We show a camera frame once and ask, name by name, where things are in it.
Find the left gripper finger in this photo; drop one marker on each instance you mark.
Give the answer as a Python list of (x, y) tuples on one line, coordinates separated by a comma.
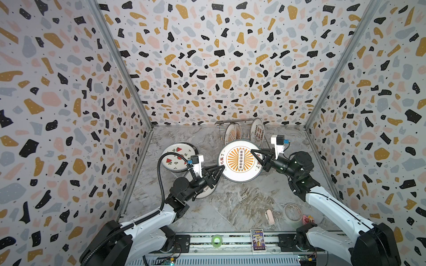
[(213, 170), (213, 180)]

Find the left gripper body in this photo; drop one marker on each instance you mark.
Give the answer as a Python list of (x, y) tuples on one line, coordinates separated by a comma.
[(196, 186)]

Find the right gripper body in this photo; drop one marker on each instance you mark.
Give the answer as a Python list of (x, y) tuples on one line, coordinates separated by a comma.
[(284, 166)]

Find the red character white plate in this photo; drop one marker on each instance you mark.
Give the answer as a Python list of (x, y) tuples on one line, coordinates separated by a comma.
[(207, 190)]

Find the beige patterned plate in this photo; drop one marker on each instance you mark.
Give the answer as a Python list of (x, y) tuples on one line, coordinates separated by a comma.
[(240, 164)]

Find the fruit patterned white plate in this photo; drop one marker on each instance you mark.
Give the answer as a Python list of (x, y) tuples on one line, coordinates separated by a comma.
[(174, 163)]

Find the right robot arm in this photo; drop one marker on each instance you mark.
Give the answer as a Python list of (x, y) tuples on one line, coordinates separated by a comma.
[(363, 243)]

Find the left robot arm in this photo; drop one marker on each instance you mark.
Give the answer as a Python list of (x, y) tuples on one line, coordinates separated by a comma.
[(117, 244)]

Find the brown patterned plate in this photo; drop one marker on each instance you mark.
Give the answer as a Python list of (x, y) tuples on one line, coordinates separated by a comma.
[(230, 134), (238, 131)]

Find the pink yellow small toy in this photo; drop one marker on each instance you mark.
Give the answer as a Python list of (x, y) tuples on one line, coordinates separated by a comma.
[(307, 219)]

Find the pink eraser block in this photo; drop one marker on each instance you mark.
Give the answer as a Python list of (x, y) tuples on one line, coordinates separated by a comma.
[(269, 217)]

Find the green tape roll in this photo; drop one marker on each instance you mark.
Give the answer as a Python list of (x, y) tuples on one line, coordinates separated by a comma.
[(217, 241)]

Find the colourful card pack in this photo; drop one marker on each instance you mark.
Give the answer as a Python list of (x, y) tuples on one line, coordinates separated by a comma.
[(258, 240)]

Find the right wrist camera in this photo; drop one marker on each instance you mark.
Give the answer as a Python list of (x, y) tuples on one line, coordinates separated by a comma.
[(280, 144)]

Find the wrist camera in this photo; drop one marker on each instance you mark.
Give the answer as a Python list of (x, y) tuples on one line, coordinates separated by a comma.
[(280, 144), (195, 166)]

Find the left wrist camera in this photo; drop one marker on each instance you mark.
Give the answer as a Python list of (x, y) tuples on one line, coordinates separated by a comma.
[(195, 166)]

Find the wire dish rack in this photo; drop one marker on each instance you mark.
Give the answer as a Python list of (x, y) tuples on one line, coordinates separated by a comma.
[(245, 128)]

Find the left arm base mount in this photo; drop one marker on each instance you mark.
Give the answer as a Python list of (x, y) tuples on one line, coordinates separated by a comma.
[(177, 244)]

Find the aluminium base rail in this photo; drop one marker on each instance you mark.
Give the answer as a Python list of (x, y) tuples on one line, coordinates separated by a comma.
[(237, 251)]

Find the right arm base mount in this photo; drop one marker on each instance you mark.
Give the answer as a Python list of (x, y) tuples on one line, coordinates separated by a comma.
[(292, 242)]

